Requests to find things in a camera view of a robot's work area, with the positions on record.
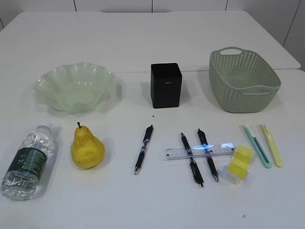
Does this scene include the black pen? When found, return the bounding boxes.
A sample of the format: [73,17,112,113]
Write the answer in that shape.
[134,125,153,175]
[197,128,220,183]
[181,133,204,187]

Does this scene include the black pen left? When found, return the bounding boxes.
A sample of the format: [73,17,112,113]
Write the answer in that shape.
[134,125,153,175]

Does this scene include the black pen middle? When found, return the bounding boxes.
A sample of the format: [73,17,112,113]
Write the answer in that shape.
[181,133,204,187]

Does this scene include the clear plastic water bottle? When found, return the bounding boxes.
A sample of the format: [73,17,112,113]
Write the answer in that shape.
[0,122,56,201]

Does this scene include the green wavy glass plate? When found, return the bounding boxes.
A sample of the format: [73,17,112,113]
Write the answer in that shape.
[33,62,115,114]

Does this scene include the black square pen holder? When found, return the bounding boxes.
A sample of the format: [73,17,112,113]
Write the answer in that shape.
[151,63,182,109]

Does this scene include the yellow waste paper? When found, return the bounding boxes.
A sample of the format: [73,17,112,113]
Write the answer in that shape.
[223,145,254,185]

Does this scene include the yellow utility knife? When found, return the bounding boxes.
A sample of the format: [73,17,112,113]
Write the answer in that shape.
[261,123,284,167]

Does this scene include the green plastic woven basket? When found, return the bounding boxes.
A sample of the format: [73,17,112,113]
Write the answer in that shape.
[209,47,281,114]

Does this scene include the clear plastic ruler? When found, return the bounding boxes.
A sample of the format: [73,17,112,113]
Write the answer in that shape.
[164,143,236,160]

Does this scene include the black pen right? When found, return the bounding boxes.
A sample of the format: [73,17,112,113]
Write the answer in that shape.
[197,128,220,183]

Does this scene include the green utility knife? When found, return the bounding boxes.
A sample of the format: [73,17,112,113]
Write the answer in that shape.
[243,124,272,168]

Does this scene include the yellow pear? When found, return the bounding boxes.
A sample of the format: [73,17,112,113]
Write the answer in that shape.
[71,122,105,169]

